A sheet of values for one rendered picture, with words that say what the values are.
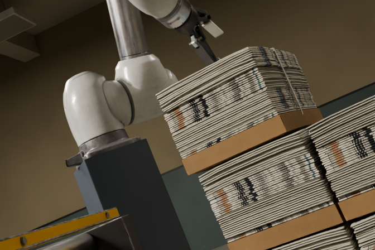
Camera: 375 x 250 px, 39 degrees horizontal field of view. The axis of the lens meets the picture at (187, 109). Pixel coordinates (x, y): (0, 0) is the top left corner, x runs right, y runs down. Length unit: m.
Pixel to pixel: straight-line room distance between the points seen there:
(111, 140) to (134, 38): 0.35
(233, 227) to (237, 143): 0.20
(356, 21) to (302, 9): 0.79
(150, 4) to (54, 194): 7.52
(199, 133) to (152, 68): 0.45
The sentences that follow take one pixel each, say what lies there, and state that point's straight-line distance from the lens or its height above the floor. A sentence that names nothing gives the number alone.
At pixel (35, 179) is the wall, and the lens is 8.81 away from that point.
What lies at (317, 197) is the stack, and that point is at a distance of 1.23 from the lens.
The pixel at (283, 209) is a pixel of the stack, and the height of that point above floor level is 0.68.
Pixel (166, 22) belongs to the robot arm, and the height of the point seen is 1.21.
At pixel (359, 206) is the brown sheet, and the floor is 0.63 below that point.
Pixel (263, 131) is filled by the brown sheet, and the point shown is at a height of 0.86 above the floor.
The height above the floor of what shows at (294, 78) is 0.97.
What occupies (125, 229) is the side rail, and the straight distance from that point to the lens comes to 1.05.
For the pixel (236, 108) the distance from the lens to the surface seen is 1.28.
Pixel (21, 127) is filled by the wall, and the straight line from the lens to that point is 8.94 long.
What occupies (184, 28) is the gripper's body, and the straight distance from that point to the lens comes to 1.37.
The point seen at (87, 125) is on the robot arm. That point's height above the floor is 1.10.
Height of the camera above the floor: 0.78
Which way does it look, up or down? 9 degrees up
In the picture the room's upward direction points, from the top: 23 degrees counter-clockwise
